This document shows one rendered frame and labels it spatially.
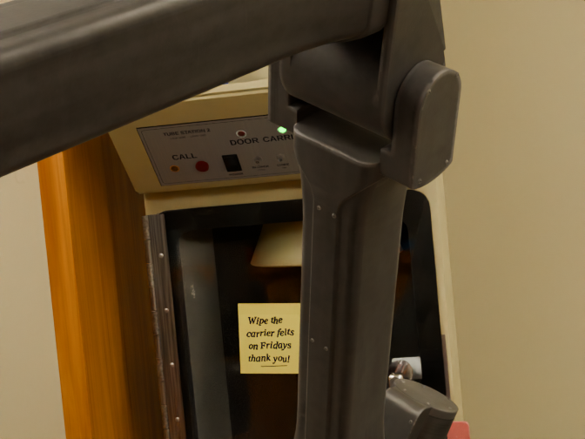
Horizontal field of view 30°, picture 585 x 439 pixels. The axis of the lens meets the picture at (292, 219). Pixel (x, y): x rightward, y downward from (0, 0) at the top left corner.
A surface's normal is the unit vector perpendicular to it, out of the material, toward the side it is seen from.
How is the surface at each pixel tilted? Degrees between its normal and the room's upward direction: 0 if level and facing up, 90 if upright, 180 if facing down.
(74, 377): 90
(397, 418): 76
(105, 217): 90
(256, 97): 135
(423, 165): 116
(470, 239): 90
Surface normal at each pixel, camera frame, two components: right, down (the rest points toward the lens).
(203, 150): -0.07, 0.75
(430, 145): 0.75, 0.40
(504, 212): -0.20, 0.07
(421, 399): 0.37, -0.92
